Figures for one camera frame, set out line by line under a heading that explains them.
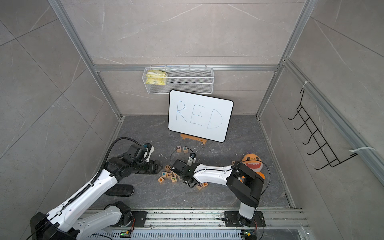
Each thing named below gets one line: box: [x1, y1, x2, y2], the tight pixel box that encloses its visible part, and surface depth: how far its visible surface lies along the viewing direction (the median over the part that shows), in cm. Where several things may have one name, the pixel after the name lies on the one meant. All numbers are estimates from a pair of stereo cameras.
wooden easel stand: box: [180, 133, 208, 145], surface depth 103 cm
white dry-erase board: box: [167, 89, 234, 143], surface depth 95 cm
